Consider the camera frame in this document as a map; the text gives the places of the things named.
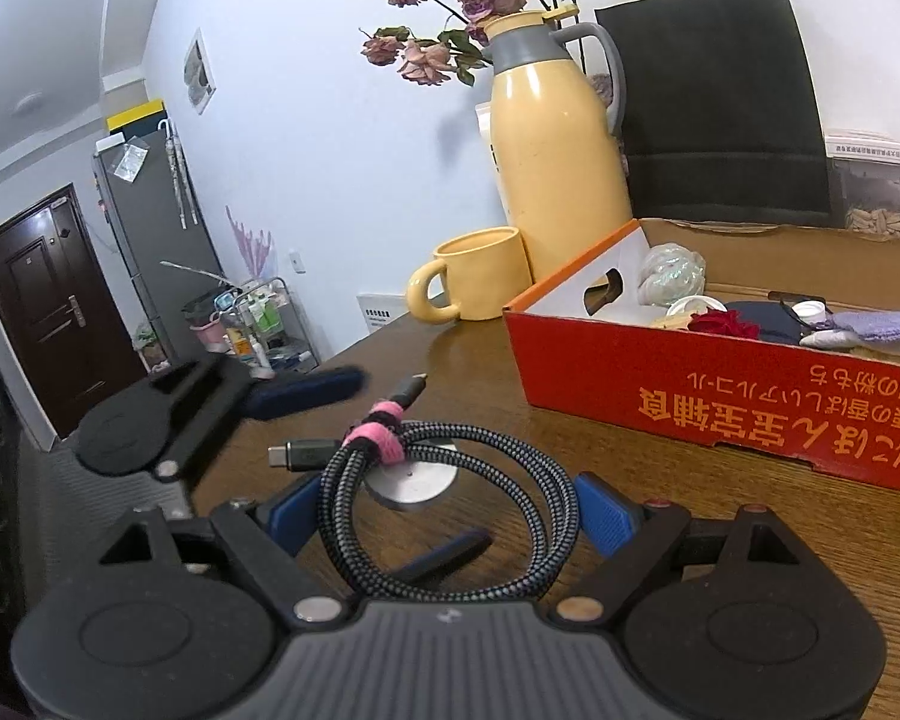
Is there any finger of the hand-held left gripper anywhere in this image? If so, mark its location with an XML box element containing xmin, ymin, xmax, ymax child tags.
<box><xmin>396</xmin><ymin>529</ymin><xmax>494</xmax><ymax>587</ymax></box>
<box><xmin>139</xmin><ymin>356</ymin><xmax>366</xmax><ymax>482</ymax></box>

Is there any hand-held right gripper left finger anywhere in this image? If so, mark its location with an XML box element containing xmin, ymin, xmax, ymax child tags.
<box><xmin>97</xmin><ymin>475</ymin><xmax>347</xmax><ymax>625</ymax></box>

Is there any navy glasses case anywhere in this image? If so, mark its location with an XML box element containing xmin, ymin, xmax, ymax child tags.
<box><xmin>724</xmin><ymin>300</ymin><xmax>805</xmax><ymax>347</ymax></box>

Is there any brown entrance door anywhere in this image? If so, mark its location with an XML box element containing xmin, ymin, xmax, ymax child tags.
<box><xmin>0</xmin><ymin>185</ymin><xmax>148</xmax><ymax>440</ymax></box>

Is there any yellow and black box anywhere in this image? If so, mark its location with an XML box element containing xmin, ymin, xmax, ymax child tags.
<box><xmin>104</xmin><ymin>98</ymin><xmax>168</xmax><ymax>138</ymax></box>

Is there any white folded umbrella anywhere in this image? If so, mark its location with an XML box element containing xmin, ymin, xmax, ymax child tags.
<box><xmin>157</xmin><ymin>119</ymin><xmax>200</xmax><ymax>230</ymax></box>

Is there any wire storage rack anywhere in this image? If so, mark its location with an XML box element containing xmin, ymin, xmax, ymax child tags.
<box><xmin>221</xmin><ymin>277</ymin><xmax>320</xmax><ymax>377</ymax></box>

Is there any black paper bag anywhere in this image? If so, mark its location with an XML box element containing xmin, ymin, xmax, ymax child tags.
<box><xmin>594</xmin><ymin>0</ymin><xmax>830</xmax><ymax>230</ymax></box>

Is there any silver metal disc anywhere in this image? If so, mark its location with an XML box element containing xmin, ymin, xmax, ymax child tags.
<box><xmin>363</xmin><ymin>444</ymin><xmax>459</xmax><ymax>513</ymax></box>

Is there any yellow mug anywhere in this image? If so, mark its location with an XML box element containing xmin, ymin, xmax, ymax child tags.
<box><xmin>407</xmin><ymin>226</ymin><xmax>536</xmax><ymax>326</ymax></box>

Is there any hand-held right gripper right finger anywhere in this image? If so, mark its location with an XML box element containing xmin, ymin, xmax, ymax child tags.
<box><xmin>553</xmin><ymin>471</ymin><xmax>805</xmax><ymax>622</ymax></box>

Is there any red fabric rose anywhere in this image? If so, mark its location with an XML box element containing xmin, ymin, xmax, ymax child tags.
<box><xmin>686</xmin><ymin>307</ymin><xmax>763</xmax><ymax>343</ymax></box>

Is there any braided cable with pink ties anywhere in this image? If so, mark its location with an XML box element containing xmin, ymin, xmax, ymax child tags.
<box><xmin>268</xmin><ymin>373</ymin><xmax>583</xmax><ymax>603</ymax></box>

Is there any framed wall picture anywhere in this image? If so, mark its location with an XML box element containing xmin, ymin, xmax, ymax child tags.
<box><xmin>182</xmin><ymin>28</ymin><xmax>219</xmax><ymax>116</ymax></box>

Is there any clear seed container white lid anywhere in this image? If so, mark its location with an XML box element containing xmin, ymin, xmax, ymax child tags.
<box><xmin>825</xmin><ymin>127</ymin><xmax>900</xmax><ymax>245</ymax></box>

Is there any iridescent plastic wrap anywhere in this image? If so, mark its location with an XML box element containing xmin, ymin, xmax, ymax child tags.
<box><xmin>637</xmin><ymin>242</ymin><xmax>707</xmax><ymax>307</ymax></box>

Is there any yellow thermos jug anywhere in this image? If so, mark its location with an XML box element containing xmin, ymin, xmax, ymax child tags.
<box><xmin>478</xmin><ymin>6</ymin><xmax>635</xmax><ymax>283</ymax></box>

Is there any orange cardboard box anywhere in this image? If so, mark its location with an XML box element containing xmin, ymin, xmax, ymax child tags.
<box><xmin>502</xmin><ymin>217</ymin><xmax>900</xmax><ymax>500</ymax></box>

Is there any purple woven pouch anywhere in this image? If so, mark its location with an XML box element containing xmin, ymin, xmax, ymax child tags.
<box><xmin>799</xmin><ymin>307</ymin><xmax>900</xmax><ymax>358</ymax></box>

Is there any grey refrigerator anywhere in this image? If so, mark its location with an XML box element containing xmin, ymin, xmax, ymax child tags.
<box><xmin>92</xmin><ymin>130</ymin><xmax>227</xmax><ymax>370</ymax></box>

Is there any dried rose bouquet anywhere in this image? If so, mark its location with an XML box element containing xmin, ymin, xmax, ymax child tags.
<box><xmin>360</xmin><ymin>0</ymin><xmax>583</xmax><ymax>88</ymax></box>

